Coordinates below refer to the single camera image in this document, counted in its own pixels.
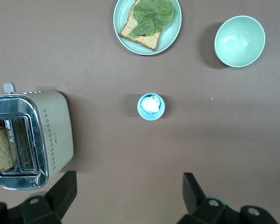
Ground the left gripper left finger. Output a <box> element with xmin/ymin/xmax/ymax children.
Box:
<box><xmin>22</xmin><ymin>170</ymin><xmax>77</xmax><ymax>224</ymax></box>

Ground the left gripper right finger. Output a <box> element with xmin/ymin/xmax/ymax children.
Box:
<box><xmin>177</xmin><ymin>172</ymin><xmax>242</xmax><ymax>224</ymax></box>

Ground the blue cup with white filling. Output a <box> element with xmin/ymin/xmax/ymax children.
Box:
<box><xmin>137</xmin><ymin>93</ymin><xmax>166</xmax><ymax>121</ymax></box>

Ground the beige and chrome toaster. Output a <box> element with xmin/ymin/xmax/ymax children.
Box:
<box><xmin>0</xmin><ymin>82</ymin><xmax>75</xmax><ymax>191</ymax></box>

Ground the brown bread slice in toaster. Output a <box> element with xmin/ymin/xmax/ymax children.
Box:
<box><xmin>0</xmin><ymin>126</ymin><xmax>14</xmax><ymax>175</ymax></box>

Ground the white crumpled paper wad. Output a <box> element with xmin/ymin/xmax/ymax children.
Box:
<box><xmin>140</xmin><ymin>95</ymin><xmax>161</xmax><ymax>114</ymax></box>

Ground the pale green bowl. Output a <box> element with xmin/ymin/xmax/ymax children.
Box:
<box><xmin>214</xmin><ymin>15</ymin><xmax>266</xmax><ymax>68</ymax></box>

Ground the pale green round plate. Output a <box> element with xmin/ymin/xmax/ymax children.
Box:
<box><xmin>113</xmin><ymin>0</ymin><xmax>182</xmax><ymax>56</ymax></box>

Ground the brown bread slice under lettuce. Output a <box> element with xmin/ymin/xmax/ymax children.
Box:
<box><xmin>119</xmin><ymin>0</ymin><xmax>175</xmax><ymax>51</ymax></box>

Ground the green lettuce leaf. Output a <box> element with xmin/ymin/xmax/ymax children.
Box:
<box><xmin>129</xmin><ymin>0</ymin><xmax>175</xmax><ymax>38</ymax></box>

